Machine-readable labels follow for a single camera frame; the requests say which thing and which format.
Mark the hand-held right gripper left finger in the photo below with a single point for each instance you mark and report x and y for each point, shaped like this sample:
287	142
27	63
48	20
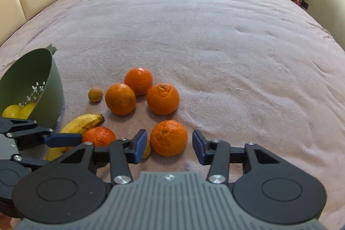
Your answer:
141	146

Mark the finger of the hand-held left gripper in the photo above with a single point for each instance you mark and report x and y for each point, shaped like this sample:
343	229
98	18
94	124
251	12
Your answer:
63	139
29	162

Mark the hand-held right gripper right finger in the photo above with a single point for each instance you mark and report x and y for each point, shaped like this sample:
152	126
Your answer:
198	146

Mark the yellow banana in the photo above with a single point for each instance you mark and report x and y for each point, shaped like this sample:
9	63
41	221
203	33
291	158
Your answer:
78	123

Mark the orange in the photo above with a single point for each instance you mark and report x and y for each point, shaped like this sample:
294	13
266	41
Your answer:
163	99
138	81
120	99
169	138
99	135

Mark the green colander bowl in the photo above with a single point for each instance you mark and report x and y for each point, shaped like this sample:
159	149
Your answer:
51	90

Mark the small brown round fruit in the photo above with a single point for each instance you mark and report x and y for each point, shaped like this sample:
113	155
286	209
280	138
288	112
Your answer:
95	95

